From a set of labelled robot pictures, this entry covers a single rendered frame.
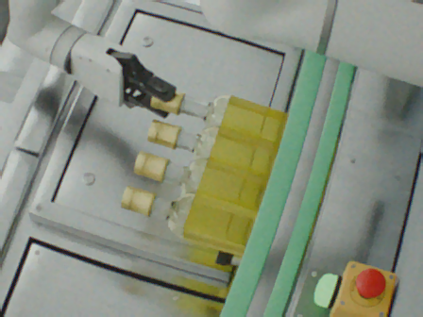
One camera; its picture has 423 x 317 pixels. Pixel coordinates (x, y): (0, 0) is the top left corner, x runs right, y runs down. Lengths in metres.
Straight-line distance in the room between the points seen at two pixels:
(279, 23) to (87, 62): 0.55
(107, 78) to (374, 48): 0.60
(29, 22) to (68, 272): 0.40
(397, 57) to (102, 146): 0.73
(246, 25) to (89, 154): 0.64
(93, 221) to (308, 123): 0.40
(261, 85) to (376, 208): 0.49
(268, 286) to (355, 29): 0.40
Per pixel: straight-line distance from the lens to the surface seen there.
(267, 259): 1.42
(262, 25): 1.20
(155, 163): 1.60
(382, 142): 1.51
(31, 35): 1.72
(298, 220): 1.44
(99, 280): 1.71
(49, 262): 1.73
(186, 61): 1.87
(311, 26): 1.18
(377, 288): 1.29
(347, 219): 1.43
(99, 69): 1.67
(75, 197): 1.74
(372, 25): 1.18
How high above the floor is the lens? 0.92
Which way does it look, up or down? 8 degrees up
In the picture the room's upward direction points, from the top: 73 degrees counter-clockwise
